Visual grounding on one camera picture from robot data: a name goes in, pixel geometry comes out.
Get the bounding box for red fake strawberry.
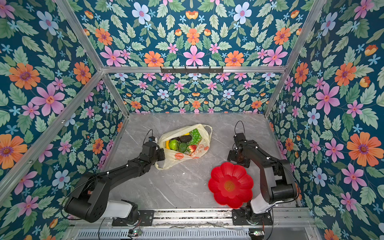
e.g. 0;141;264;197
187;145;197;154

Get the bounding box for aluminium mounting rail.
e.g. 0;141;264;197
67;207;319;232

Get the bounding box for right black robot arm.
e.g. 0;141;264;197
228;133;299;225

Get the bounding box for black hook rail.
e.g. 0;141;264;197
160;67;224;74

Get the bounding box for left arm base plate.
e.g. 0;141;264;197
112;210;155;227

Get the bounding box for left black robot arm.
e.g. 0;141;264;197
64;136;165;225

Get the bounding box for dark fake avocado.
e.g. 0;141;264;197
179;135;193;143

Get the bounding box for green fake grapes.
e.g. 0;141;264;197
189;129;202;145

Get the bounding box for yellow plastic fruit-print bag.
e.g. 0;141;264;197
155;124;213;170

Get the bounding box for red flower-shaped plate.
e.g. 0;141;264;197
208;162;254;209

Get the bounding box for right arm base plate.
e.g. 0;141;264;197
232;206;274;226

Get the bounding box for white vent grille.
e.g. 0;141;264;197
76;229;251;240

